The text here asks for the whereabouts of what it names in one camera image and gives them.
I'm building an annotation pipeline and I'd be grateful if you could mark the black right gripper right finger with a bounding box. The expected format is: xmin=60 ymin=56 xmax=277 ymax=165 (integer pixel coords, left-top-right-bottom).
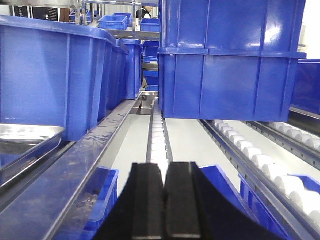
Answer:
xmin=164 ymin=162 xmax=279 ymax=240

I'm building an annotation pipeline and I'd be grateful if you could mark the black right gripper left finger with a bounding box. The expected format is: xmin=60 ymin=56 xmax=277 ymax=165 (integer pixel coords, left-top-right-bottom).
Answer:
xmin=94 ymin=163 xmax=165 ymax=240

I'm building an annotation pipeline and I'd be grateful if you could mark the silver metal tray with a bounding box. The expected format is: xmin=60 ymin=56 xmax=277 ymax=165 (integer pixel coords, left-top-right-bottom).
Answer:
xmin=0 ymin=123 xmax=65 ymax=185

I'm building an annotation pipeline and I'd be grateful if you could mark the blue bin lower left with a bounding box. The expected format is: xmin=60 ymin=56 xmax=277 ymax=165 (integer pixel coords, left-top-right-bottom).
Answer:
xmin=84 ymin=166 xmax=119 ymax=234

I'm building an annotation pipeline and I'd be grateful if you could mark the blue bin lower right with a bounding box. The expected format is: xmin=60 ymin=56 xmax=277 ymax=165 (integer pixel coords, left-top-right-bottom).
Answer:
xmin=192 ymin=165 xmax=320 ymax=240

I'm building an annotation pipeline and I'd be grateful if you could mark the centre white roller track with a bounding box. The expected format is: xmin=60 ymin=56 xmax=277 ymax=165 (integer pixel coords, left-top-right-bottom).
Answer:
xmin=146 ymin=97 xmax=173 ymax=180

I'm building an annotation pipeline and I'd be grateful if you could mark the white roller track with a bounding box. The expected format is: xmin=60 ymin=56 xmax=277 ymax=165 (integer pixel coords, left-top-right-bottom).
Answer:
xmin=200 ymin=120 xmax=320 ymax=236
xmin=146 ymin=97 xmax=173 ymax=180

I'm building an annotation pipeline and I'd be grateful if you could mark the right white roller track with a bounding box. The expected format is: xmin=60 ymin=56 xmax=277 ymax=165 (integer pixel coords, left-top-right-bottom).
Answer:
xmin=200 ymin=120 xmax=320 ymax=236

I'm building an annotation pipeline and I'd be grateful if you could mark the lower stacked blue bin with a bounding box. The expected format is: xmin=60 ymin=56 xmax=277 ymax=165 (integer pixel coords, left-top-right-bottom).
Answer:
xmin=158 ymin=47 xmax=306 ymax=122

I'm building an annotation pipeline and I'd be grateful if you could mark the stacked blue bin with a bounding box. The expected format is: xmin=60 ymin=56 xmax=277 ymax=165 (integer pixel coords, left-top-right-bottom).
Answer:
xmin=158 ymin=47 xmax=306 ymax=122
xmin=160 ymin=0 xmax=306 ymax=58

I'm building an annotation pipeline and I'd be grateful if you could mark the far right roller track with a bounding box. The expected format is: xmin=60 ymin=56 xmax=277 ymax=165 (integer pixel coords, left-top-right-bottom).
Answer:
xmin=243 ymin=121 xmax=320 ymax=169

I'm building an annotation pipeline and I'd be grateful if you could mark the large blue bin left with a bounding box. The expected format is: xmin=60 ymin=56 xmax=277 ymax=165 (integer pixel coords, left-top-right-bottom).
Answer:
xmin=0 ymin=15 xmax=129 ymax=141

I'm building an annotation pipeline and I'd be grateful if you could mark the blue bin far right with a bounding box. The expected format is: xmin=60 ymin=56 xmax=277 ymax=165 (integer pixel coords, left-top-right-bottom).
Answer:
xmin=291 ymin=59 xmax=320 ymax=115

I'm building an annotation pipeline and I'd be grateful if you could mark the upper stacked blue bin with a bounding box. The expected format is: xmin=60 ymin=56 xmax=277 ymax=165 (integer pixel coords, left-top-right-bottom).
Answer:
xmin=160 ymin=0 xmax=306 ymax=58

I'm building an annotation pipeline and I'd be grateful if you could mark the small blue background bin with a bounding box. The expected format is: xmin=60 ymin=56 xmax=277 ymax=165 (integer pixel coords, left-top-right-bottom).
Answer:
xmin=98 ymin=15 xmax=128 ymax=30

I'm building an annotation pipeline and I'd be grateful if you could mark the person in background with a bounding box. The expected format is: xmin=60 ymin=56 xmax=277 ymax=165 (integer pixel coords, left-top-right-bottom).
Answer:
xmin=135 ymin=6 xmax=153 ymax=19

